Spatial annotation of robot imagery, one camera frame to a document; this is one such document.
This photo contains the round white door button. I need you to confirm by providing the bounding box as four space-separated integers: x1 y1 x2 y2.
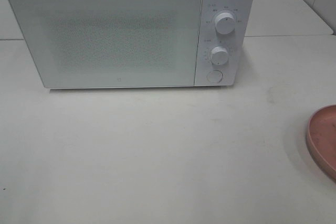
207 70 223 83

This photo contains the white microwave door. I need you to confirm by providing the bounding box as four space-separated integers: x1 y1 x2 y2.
9 0 201 89

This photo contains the pink round plate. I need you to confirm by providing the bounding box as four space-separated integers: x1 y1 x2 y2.
306 104 335 180

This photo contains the lower white microwave knob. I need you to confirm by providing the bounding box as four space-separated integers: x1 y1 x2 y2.
210 46 229 66

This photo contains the white microwave knob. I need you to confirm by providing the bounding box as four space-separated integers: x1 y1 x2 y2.
210 46 229 66
214 12 236 35

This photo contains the upper white microwave knob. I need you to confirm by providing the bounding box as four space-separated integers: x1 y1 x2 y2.
214 12 236 35

